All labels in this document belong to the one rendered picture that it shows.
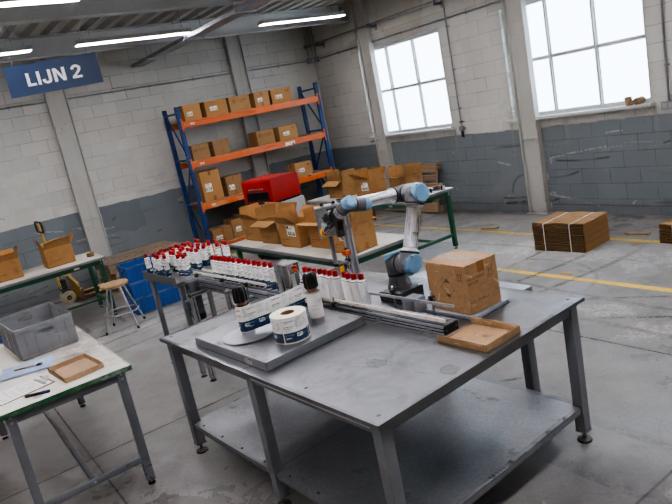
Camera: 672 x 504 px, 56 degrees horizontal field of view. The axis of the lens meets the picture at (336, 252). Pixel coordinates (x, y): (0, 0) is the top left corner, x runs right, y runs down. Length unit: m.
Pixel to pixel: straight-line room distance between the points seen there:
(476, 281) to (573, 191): 5.86
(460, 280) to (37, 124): 8.49
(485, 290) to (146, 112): 8.64
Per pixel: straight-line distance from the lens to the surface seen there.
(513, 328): 3.14
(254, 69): 12.21
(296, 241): 6.20
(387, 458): 2.67
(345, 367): 3.10
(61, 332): 4.86
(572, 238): 7.34
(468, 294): 3.38
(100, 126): 11.07
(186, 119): 10.72
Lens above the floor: 2.05
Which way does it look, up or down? 13 degrees down
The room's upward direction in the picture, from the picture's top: 12 degrees counter-clockwise
